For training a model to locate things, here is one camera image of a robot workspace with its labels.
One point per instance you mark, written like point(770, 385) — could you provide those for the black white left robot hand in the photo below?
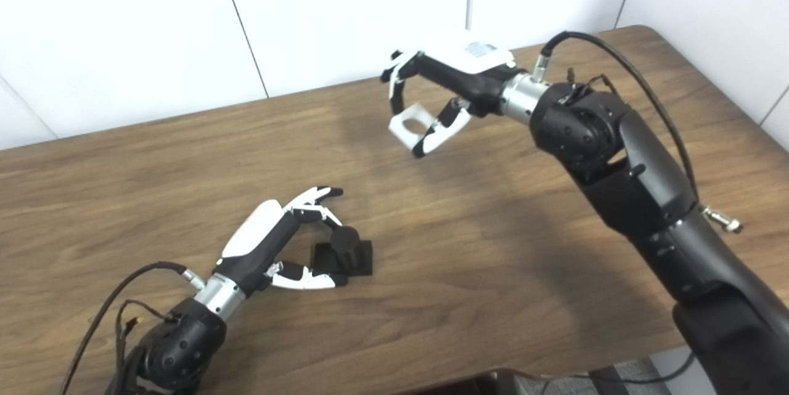
point(259, 232)

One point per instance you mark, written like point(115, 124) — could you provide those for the black peg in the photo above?
point(345, 241)

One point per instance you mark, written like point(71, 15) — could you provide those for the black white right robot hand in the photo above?
point(471, 74)

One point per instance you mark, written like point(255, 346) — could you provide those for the white square piece with hole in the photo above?
point(404, 127)

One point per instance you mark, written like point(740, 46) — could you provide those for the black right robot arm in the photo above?
point(653, 191)

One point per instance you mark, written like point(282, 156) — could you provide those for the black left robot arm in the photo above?
point(179, 346)

